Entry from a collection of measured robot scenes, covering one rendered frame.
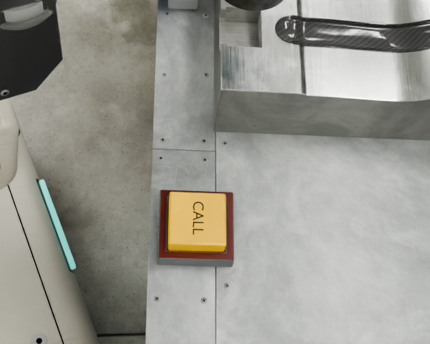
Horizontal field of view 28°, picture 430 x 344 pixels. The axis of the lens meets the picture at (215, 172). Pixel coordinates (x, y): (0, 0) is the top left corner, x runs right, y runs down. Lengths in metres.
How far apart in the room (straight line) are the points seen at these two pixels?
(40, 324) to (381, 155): 0.68
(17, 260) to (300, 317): 0.69
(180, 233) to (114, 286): 0.87
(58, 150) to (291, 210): 1.01
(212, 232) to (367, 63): 0.26
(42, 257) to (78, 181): 0.40
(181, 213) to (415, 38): 0.33
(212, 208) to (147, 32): 1.19
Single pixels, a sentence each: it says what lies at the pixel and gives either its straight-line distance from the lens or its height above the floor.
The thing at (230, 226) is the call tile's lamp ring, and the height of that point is 0.82.
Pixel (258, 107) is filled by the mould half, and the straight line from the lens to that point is 0.94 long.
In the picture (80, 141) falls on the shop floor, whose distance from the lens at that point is 1.89.
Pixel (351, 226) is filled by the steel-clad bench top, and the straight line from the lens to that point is 0.96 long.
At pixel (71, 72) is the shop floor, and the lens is 1.99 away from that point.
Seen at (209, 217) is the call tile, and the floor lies 0.84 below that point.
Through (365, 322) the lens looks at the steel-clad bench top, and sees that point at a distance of 0.92.
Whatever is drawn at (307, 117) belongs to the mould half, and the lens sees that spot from 0.96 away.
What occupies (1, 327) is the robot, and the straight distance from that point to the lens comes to 1.45.
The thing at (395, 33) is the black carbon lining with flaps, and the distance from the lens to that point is 1.00.
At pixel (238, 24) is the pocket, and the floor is 0.86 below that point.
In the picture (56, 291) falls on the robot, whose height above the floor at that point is 0.28.
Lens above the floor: 1.65
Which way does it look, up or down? 63 degrees down
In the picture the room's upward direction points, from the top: 11 degrees clockwise
